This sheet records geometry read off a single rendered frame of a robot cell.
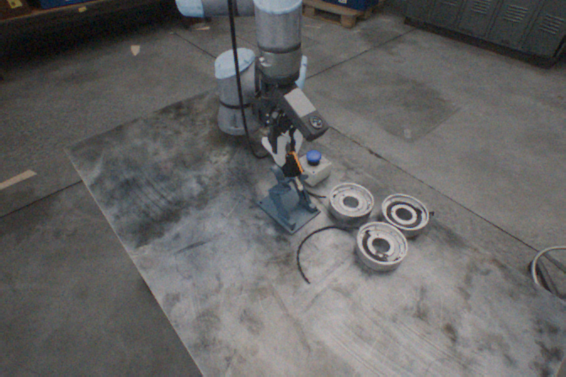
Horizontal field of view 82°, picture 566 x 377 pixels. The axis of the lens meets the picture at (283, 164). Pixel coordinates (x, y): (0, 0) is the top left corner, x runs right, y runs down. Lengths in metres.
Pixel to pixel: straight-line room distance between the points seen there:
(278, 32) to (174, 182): 0.54
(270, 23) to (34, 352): 1.59
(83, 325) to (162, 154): 0.95
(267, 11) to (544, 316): 0.75
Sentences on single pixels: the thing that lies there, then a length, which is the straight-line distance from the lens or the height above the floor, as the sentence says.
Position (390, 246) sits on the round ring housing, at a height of 0.83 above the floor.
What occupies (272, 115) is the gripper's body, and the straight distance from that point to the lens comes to 0.61.
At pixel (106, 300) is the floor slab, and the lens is 1.77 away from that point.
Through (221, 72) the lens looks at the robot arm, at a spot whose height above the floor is 1.00.
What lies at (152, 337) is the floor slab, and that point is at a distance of 1.61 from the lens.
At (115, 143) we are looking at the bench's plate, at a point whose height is 0.80.
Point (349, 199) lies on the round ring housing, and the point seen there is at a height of 0.82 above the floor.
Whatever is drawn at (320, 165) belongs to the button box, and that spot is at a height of 0.85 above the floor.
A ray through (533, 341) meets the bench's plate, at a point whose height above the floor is 0.80.
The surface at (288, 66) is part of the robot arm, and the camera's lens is 0.57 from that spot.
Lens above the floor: 1.44
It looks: 43 degrees down
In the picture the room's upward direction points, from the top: straight up
